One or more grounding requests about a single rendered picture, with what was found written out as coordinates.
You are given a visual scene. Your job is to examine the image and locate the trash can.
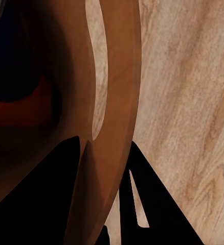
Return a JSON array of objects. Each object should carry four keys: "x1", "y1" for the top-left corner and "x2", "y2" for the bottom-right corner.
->
[{"x1": 0, "y1": 0, "x2": 142, "y2": 245}]

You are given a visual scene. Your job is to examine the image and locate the can of soda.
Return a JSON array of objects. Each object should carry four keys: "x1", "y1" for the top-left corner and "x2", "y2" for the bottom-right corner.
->
[
  {"x1": 0, "y1": 0, "x2": 41, "y2": 103},
  {"x1": 0, "y1": 75, "x2": 57, "y2": 129}
]

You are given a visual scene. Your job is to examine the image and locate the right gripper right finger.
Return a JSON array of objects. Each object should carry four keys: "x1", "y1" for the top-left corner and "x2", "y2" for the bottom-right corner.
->
[{"x1": 119, "y1": 141, "x2": 204, "y2": 245}]

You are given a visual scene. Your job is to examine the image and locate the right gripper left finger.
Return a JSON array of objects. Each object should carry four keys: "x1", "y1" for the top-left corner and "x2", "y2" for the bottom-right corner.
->
[{"x1": 0, "y1": 136, "x2": 80, "y2": 245}]

